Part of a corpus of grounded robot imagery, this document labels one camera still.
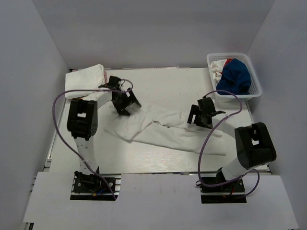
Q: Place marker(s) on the white cartoon-print t-shirt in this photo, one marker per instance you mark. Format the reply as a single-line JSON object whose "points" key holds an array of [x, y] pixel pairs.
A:
{"points": [[159, 126]]}

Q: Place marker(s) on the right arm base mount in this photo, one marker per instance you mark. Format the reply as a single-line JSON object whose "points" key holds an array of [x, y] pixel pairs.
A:
{"points": [[232, 193]]}

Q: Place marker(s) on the folded white t-shirt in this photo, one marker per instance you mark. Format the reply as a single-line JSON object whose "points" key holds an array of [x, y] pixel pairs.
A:
{"points": [[84, 79]]}

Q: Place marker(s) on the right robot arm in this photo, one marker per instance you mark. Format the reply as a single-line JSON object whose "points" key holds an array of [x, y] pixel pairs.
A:
{"points": [[254, 146]]}

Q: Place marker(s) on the blue t-shirt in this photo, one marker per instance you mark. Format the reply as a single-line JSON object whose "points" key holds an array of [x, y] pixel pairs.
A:
{"points": [[235, 79]]}

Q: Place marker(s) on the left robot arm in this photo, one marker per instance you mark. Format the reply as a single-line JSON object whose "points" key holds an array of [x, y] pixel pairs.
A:
{"points": [[82, 120]]}

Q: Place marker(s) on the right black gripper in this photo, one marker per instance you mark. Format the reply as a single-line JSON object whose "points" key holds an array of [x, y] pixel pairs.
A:
{"points": [[194, 110]]}

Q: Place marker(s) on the white red-print t-shirt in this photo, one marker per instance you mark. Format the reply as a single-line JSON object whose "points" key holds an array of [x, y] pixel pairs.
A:
{"points": [[217, 68]]}

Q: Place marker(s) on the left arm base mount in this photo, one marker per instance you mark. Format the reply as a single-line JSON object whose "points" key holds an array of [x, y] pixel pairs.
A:
{"points": [[93, 188]]}

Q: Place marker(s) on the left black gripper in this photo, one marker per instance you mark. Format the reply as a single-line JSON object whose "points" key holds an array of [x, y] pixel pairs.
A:
{"points": [[129, 100]]}

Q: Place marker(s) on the white plastic basket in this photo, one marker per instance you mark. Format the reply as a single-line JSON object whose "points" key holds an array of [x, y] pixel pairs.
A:
{"points": [[255, 88]]}

